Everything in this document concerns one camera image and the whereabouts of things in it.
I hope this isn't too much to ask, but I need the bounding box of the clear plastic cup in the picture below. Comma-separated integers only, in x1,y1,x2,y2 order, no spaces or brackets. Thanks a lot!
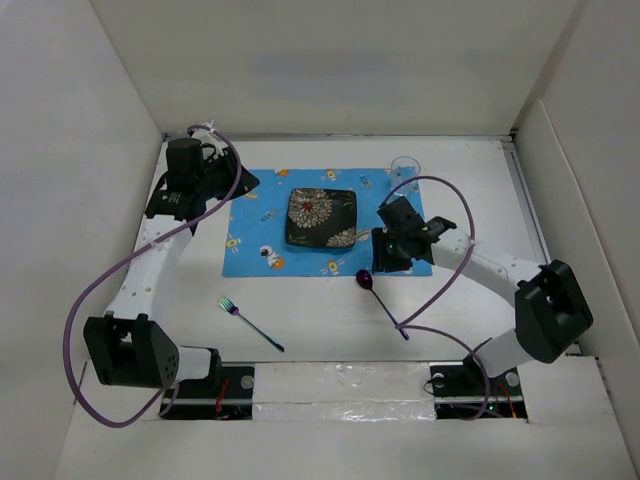
389,156,421,196

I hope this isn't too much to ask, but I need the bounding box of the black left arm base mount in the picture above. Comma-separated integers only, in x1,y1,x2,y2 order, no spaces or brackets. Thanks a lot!
159,364,255,421

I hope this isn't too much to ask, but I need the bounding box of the iridescent metal fork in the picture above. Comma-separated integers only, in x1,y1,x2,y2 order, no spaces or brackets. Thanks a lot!
218,296,285,353

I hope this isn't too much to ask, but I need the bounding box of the black floral square plate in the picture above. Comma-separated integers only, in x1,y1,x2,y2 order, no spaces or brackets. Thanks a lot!
285,188,358,250

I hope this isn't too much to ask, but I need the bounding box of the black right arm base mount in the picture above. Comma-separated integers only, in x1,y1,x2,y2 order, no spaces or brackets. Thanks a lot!
423,361,528,420

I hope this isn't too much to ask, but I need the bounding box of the blue space print placemat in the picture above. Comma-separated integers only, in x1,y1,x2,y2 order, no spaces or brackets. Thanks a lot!
221,167,433,278

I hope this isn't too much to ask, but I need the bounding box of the purple metal spoon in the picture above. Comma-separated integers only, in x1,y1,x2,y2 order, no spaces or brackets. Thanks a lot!
355,269,410,341

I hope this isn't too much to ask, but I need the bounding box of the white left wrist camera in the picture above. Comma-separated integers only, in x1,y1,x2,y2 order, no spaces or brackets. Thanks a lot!
187,124,226,158

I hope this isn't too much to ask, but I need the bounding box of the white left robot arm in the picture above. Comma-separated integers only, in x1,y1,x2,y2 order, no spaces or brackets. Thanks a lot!
83,134,259,397

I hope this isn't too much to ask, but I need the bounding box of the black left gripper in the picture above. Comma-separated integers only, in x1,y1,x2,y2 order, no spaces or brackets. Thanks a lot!
195,147,258,202

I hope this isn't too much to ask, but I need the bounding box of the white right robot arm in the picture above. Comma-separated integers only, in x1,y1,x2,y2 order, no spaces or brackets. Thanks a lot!
372,197,593,394

